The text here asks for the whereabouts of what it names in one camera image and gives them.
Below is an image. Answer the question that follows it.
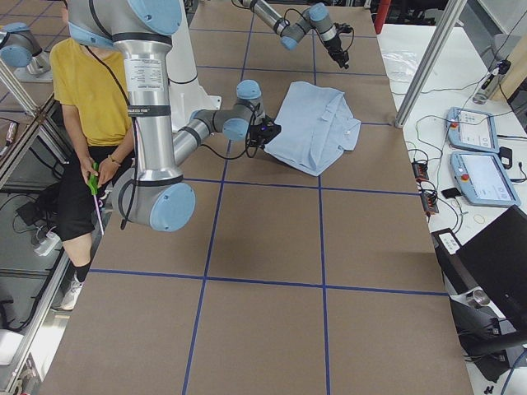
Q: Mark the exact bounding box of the light blue button-up shirt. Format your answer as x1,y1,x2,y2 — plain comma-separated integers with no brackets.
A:
264,81,361,176

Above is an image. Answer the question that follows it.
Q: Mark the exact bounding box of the orange black electronics box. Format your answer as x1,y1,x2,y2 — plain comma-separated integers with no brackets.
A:
412,161,430,182

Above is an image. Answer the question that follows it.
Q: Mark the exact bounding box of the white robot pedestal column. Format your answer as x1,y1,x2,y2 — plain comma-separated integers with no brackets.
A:
166,1,222,130

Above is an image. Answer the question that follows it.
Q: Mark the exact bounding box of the person in yellow shirt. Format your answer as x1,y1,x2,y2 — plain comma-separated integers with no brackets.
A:
50,38,134,310

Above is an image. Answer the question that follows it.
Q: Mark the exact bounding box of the lower blue teach pendant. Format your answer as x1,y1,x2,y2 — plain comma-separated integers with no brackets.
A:
450,151,521,207

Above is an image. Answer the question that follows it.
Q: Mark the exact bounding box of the black laptop computer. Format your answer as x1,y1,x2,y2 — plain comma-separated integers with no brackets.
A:
431,206,526,380

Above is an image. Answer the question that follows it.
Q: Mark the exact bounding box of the white power strip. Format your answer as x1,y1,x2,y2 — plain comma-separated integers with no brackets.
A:
34,230,61,257

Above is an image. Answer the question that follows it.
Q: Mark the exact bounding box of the green handled tool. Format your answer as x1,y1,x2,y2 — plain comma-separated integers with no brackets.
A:
87,162,105,235

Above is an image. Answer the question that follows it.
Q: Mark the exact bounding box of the black phone on desk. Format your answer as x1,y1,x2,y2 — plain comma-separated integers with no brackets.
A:
441,188,462,199

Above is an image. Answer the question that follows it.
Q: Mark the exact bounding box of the aluminium frame post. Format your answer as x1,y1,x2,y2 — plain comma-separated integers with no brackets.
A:
394,0,467,128

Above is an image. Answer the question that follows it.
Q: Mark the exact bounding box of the clear plastic bag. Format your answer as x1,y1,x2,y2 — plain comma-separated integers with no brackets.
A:
381,50,418,83

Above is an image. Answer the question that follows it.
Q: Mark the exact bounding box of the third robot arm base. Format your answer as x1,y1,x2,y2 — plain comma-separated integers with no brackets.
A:
1,22,53,83

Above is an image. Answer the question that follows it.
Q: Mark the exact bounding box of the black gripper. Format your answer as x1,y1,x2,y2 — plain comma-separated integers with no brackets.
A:
249,116,282,148
323,35,349,68

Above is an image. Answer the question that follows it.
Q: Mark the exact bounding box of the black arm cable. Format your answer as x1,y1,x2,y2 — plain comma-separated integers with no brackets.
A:
201,102,259,161

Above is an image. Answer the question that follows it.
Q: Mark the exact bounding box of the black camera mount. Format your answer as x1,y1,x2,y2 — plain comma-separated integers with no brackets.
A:
333,22,354,35

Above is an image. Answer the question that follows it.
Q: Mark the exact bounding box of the upper blue teach pendant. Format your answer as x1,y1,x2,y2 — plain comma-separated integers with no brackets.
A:
446,107,499,154

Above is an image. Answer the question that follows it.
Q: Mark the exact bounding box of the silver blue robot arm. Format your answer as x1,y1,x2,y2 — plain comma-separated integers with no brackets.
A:
68,1,281,232
231,0,354,69

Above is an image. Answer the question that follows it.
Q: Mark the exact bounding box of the blue teach pendant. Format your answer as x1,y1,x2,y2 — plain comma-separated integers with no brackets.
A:
450,151,521,207
446,107,499,154

